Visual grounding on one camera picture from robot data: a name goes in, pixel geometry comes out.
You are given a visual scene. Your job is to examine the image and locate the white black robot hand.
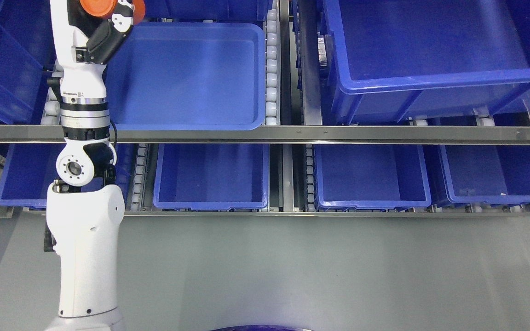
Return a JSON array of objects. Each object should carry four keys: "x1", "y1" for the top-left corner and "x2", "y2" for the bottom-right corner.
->
[{"x1": 50, "y1": 0, "x2": 135, "y2": 105}]

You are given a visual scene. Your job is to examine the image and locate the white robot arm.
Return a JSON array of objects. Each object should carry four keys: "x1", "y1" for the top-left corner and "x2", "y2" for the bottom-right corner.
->
[{"x1": 46, "y1": 97, "x2": 126, "y2": 331}]

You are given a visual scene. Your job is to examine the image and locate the blue bin upper left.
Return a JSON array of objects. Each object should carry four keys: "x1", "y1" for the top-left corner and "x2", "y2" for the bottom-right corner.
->
[{"x1": 0, "y1": 0, "x2": 54, "y2": 124}]

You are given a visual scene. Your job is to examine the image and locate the shallow blue tray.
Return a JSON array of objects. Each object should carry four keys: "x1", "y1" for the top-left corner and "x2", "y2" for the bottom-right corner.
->
[{"x1": 105, "y1": 22, "x2": 266, "y2": 131}]

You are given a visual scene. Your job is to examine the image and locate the blue bin lower far left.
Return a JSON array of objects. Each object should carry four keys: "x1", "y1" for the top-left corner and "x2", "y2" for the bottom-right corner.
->
[{"x1": 0, "y1": 144, "x2": 138, "y2": 210}]

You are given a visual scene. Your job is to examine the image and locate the blue bin lower centre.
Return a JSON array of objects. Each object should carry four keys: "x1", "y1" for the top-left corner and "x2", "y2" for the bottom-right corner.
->
[{"x1": 153, "y1": 144, "x2": 270, "y2": 211}]

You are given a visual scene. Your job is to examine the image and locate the large blue bin upper right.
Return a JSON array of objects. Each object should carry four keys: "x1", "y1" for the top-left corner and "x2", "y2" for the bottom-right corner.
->
[{"x1": 322, "y1": 0, "x2": 530, "y2": 125}]

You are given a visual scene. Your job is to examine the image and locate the blue bin lower far right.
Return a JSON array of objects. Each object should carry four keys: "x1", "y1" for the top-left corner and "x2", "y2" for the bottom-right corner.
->
[{"x1": 424, "y1": 145, "x2": 530, "y2": 207}]

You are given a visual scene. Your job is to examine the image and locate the steel shelf front rail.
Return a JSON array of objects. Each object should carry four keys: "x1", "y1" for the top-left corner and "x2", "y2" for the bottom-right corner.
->
[{"x1": 0, "y1": 124, "x2": 530, "y2": 147}]

